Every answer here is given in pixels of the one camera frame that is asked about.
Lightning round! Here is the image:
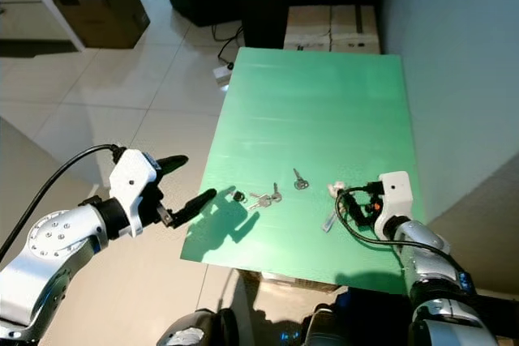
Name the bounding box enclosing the flat carton under table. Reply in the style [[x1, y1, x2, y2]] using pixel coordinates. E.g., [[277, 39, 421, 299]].
[[242, 268, 343, 295]]

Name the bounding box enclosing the white shelf cabinet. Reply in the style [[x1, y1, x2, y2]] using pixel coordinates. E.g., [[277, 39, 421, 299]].
[[0, 0, 87, 60]]

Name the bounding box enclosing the beige taped carton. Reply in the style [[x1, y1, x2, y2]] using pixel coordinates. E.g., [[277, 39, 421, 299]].
[[329, 5, 381, 55], [283, 5, 334, 53]]

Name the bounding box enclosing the open brown cardboard box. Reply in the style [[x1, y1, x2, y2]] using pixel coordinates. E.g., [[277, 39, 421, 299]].
[[52, 0, 152, 49]]

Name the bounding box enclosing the white power strip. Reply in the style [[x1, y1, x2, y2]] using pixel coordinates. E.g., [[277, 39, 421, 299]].
[[212, 63, 233, 88]]

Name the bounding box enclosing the silver key bunch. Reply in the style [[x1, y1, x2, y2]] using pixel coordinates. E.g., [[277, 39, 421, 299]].
[[247, 183, 284, 210]]

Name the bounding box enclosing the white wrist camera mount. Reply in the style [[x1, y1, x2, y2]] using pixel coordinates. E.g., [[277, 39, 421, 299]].
[[109, 149, 162, 238], [376, 171, 413, 222]]

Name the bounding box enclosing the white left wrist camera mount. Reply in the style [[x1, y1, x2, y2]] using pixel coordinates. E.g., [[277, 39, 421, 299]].
[[109, 149, 162, 238]]

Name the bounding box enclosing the right robot leg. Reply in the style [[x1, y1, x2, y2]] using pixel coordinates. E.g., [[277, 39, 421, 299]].
[[298, 304, 343, 346]]

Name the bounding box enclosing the robot leg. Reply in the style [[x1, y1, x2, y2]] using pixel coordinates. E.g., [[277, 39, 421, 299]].
[[156, 307, 225, 346], [298, 304, 343, 346]]

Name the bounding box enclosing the single key with grey head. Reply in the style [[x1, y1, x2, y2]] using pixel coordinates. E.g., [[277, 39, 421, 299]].
[[293, 169, 311, 192]]

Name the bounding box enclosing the left robot leg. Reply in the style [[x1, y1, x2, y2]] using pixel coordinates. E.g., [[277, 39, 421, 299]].
[[156, 307, 225, 346]]

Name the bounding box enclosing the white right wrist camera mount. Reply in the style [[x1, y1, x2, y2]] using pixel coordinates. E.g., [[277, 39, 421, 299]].
[[376, 171, 413, 222]]

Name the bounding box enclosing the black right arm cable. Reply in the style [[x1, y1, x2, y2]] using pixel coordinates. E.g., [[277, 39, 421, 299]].
[[335, 187, 481, 284]]

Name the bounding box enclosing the black floor cable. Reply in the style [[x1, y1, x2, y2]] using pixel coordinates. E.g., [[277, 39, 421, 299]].
[[210, 23, 245, 68]]

